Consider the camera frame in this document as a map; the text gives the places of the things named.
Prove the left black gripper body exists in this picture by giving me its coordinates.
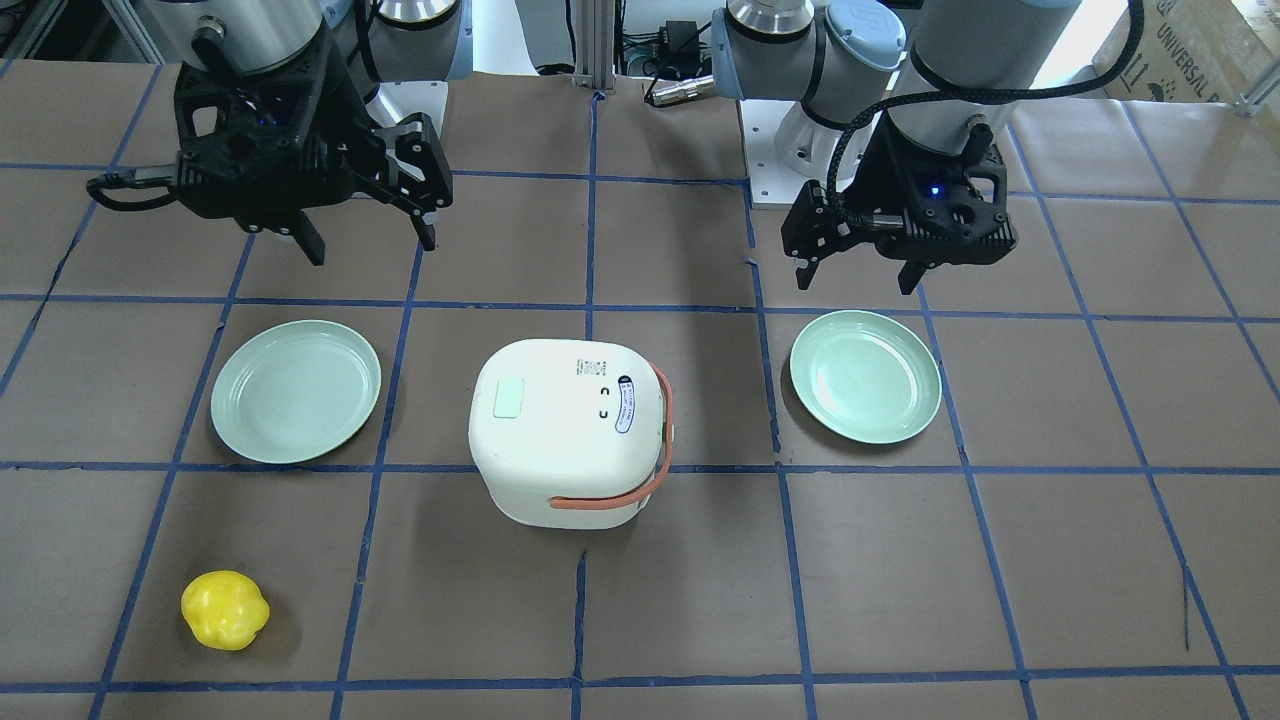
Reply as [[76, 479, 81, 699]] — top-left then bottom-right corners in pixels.
[[845, 115, 1018, 266]]

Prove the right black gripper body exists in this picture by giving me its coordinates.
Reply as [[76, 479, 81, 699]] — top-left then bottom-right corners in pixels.
[[172, 26, 376, 229]]

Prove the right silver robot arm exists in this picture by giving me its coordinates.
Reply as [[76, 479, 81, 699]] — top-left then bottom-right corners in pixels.
[[96, 1, 474, 265]]

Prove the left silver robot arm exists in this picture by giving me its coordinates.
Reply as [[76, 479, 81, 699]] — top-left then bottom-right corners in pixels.
[[708, 1, 1079, 295]]

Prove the green plate far from toy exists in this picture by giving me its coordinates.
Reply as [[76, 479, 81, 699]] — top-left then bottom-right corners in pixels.
[[788, 310, 942, 445]]

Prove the green plate near yellow toy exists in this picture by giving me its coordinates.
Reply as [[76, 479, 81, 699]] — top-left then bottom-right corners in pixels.
[[210, 319, 381, 465]]

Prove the black power adapter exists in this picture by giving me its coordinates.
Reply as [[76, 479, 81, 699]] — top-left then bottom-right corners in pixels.
[[658, 20, 700, 64]]

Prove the cardboard box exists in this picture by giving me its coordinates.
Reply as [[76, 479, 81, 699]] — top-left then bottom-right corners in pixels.
[[1103, 1, 1279, 102]]

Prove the yellow toy pepper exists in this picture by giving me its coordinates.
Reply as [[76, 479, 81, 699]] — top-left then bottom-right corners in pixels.
[[180, 570, 271, 652]]

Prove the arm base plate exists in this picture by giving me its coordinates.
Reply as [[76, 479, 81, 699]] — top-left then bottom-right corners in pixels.
[[739, 99, 841, 210], [365, 81, 449, 135]]

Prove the aluminium frame post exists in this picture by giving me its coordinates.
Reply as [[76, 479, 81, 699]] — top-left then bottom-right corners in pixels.
[[570, 1, 622, 96]]

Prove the black braided cable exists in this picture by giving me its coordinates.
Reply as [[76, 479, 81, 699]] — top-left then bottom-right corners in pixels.
[[826, 0, 1147, 225]]

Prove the white rice cooker orange handle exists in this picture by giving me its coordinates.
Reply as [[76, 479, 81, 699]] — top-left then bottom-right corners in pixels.
[[468, 340, 675, 530]]

